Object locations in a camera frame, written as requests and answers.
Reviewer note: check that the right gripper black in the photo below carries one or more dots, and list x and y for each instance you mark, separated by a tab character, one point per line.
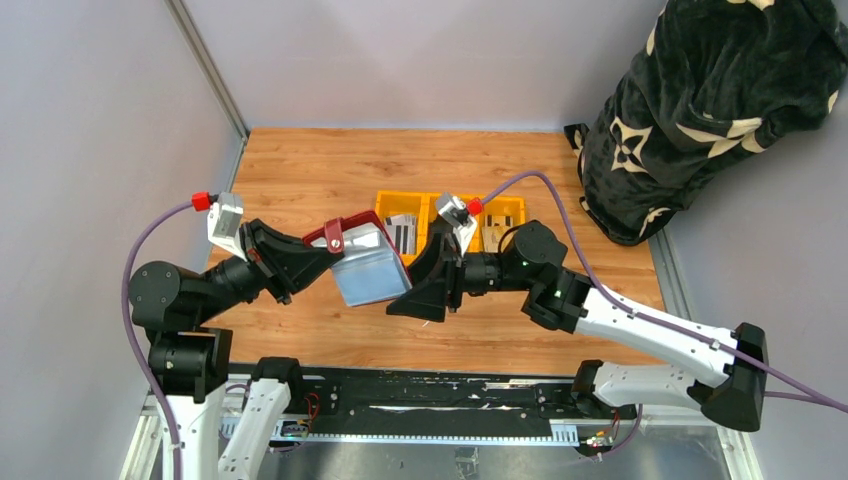
431	295

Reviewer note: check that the right yellow bin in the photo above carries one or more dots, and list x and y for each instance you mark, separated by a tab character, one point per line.
503	205

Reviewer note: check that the gold cards stack in bin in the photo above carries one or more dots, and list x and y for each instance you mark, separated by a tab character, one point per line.
493	229

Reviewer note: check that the red card holder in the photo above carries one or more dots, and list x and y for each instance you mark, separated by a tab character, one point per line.
370	270

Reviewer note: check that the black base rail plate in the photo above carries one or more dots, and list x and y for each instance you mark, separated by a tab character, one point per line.
427	404

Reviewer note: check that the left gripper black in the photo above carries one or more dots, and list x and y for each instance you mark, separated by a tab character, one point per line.
283	261

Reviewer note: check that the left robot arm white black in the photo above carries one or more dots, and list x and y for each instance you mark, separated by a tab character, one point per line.
187	364

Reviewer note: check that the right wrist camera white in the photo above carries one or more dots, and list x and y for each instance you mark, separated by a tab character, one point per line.
464	238

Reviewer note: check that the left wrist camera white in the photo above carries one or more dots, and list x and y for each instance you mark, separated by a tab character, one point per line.
223	224

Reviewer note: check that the middle yellow bin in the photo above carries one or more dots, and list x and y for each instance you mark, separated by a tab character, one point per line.
448	209

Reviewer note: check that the white striped cards stack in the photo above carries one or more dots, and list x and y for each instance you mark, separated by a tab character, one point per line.
402	230

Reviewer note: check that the black patterned blanket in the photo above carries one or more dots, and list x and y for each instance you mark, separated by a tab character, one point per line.
716	83

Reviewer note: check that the aluminium frame post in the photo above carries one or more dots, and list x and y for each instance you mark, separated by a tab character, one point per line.
186	24

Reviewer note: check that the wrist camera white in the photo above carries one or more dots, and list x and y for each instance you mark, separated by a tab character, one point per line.
223	224
464	238

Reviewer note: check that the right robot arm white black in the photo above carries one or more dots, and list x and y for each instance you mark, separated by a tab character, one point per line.
713	370

